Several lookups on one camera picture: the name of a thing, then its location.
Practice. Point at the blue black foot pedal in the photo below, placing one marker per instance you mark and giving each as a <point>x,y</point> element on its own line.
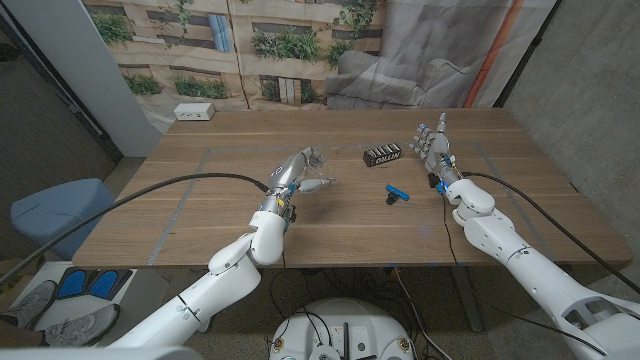
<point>72,283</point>
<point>105,284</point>

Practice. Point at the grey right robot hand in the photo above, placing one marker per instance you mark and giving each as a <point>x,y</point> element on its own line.
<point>439,150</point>

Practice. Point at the grey table leg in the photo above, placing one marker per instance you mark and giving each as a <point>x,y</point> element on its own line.
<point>469,300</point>

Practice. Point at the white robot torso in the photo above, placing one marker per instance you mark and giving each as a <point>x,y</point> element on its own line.
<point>342,325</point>

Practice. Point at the white floor board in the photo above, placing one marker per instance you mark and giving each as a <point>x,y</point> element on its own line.
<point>145,300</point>

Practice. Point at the brown cardboard box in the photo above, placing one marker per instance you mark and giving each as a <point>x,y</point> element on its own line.
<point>20,267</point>

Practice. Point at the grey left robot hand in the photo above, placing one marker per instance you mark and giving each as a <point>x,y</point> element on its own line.
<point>287,175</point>

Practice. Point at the grey sneaker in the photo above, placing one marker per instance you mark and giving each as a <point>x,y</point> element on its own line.
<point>82,325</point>
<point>27,302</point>

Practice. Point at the blue grey stool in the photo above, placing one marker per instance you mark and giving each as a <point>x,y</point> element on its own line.
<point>60,215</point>

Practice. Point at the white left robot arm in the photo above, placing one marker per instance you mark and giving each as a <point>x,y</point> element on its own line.
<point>220,290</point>

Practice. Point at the black backdrop pole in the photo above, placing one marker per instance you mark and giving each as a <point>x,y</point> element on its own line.
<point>527,52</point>

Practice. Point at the printed backdrop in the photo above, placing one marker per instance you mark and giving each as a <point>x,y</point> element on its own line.
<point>300,75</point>

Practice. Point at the clear glass beaker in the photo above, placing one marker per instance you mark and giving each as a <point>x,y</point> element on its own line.
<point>324,171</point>

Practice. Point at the blue black paper clip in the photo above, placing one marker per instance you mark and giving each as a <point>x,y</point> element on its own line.
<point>397,192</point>

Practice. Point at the white power strip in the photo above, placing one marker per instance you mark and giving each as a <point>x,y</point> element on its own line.
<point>194,111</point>

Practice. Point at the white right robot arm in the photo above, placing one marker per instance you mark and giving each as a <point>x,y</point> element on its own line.
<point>530,280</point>

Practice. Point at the black Nitro box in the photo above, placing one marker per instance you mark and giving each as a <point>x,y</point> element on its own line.
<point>382,156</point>

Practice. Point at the brown trouser leg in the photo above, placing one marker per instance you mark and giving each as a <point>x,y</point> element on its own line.
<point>20,336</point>

